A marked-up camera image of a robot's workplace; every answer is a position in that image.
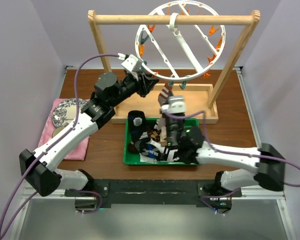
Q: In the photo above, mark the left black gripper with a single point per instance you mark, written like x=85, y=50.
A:
x=144, y=85

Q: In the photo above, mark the green plastic bin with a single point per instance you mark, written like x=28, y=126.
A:
x=134, y=159

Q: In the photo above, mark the white round clip hanger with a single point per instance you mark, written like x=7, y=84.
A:
x=174, y=9

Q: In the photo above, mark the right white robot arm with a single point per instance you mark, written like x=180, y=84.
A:
x=262, y=166

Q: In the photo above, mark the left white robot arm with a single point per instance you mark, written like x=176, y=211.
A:
x=40, y=167

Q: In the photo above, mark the black blue sports sock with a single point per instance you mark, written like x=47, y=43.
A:
x=144, y=135

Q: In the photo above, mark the blue patterned plate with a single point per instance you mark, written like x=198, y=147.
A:
x=64, y=113

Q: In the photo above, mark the pink cloth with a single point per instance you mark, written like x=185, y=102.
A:
x=78, y=153

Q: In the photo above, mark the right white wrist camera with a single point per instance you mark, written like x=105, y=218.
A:
x=175, y=105

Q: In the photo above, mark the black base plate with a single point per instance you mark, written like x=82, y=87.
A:
x=159, y=192

